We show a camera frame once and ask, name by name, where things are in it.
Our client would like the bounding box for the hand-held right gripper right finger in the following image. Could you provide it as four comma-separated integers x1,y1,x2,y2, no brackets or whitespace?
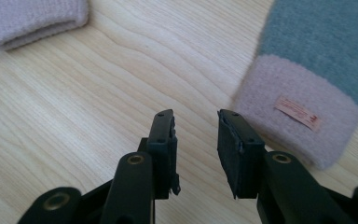
216,108,267,200

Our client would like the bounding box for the two-tone sock with pink cuff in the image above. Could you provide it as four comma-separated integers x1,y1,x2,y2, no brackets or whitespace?
229,0,358,171

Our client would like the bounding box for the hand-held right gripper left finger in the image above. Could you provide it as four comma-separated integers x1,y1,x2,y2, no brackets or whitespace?
145,108,182,200

